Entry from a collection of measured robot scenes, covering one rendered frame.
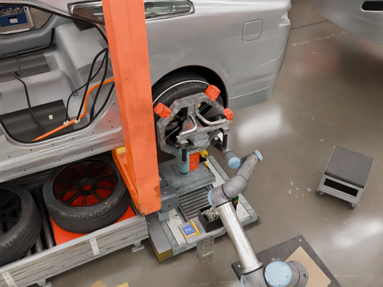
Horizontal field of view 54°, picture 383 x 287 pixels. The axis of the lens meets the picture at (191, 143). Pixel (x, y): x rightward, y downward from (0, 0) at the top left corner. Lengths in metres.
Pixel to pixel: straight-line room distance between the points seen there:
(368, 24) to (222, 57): 2.12
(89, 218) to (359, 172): 2.28
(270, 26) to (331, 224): 1.76
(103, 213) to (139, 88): 1.19
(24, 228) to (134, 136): 1.15
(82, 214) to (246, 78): 1.65
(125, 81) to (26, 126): 1.46
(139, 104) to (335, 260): 2.07
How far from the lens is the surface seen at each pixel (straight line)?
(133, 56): 1.96
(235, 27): 2.85
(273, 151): 4.07
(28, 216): 3.03
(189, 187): 3.43
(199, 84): 2.86
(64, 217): 2.97
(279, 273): 2.48
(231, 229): 2.55
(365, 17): 4.60
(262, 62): 3.16
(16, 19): 6.20
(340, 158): 3.67
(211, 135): 3.10
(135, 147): 2.30
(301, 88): 5.08
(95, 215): 2.91
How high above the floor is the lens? 2.74
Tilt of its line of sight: 42 degrees down
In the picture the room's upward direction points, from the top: straight up
